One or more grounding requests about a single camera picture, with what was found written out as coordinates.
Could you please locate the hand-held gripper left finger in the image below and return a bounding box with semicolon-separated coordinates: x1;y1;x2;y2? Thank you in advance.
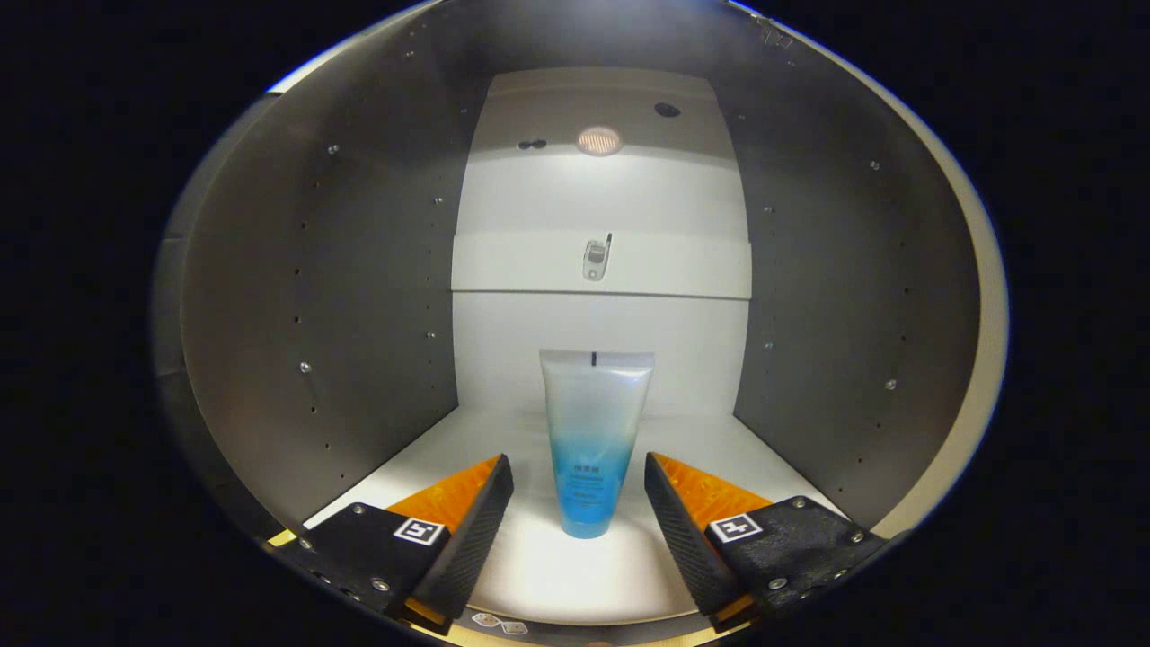
270;455;515;635

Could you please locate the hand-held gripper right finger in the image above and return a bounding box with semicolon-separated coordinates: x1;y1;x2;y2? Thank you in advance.
645;452;899;633

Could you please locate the blue clear tube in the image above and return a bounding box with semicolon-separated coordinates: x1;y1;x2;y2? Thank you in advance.
539;349;656;540

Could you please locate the grey cabinet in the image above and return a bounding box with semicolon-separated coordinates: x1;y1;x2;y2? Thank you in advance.
151;0;980;630

